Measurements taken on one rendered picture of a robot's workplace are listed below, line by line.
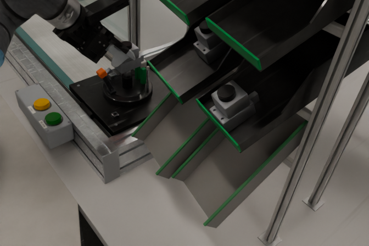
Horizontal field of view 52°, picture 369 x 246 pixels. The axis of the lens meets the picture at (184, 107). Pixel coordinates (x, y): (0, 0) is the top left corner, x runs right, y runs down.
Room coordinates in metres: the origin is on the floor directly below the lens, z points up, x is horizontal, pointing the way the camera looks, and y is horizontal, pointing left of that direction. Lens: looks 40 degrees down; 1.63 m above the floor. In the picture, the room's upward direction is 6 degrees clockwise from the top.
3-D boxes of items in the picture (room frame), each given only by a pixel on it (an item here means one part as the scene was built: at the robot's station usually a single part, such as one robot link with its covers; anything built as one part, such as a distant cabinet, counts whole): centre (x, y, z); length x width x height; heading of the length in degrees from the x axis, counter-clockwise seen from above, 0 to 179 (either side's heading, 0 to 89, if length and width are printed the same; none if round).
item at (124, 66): (0.85, 0.16, 1.09); 0.08 x 0.04 x 0.07; 133
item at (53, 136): (0.76, 0.38, 0.93); 0.21 x 0.07 x 0.06; 43
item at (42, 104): (0.76, 0.38, 0.96); 0.04 x 0.04 x 0.02
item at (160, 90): (0.84, 0.17, 0.96); 0.24 x 0.24 x 0.02; 43
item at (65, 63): (1.08, 0.35, 0.91); 0.84 x 0.28 x 0.10; 43
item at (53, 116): (0.70, 0.33, 0.96); 0.04 x 0.04 x 0.02
